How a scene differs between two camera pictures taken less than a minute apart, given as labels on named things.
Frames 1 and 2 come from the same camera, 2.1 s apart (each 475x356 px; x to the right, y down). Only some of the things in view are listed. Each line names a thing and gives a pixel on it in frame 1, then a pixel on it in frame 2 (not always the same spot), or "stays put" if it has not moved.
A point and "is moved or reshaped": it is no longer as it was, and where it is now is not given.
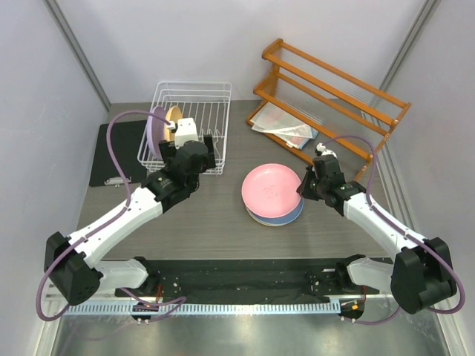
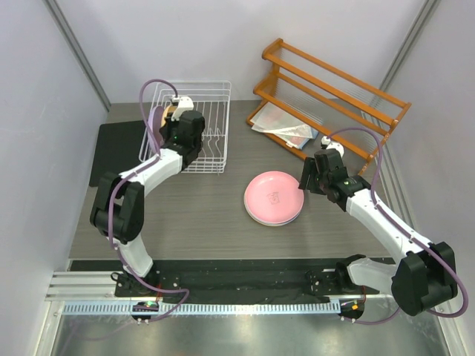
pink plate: x=270 y=190 is moved or reshaped
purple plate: x=156 y=128 stays put
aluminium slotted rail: x=205 y=308 stays put
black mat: x=127 y=138 stays put
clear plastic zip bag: x=293 y=131 stays put
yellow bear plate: x=274 y=225 to x=272 y=222
